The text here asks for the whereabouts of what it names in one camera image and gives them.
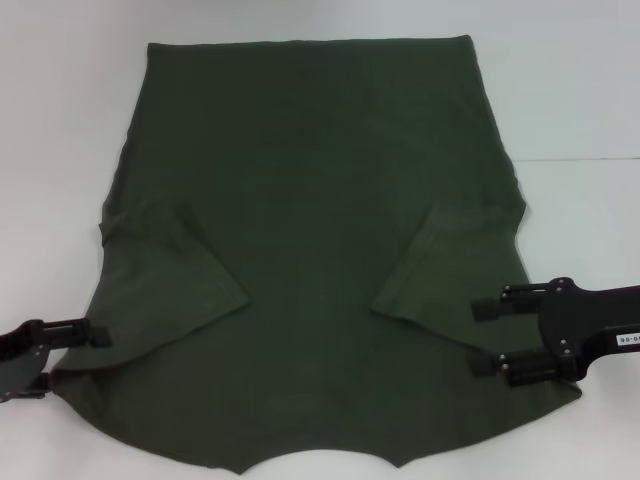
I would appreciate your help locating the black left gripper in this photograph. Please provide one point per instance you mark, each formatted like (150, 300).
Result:
(17, 365)

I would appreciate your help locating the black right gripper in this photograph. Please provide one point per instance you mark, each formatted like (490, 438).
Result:
(590, 320)

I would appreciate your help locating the dark green shirt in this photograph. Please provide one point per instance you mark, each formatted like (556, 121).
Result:
(310, 175)

